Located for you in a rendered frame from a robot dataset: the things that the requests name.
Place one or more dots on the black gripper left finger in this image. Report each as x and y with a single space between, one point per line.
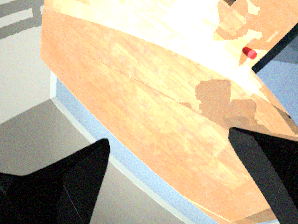
62 193

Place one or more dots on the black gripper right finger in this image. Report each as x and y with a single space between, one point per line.
273 165

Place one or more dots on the red peg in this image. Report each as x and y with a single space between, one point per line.
249 52

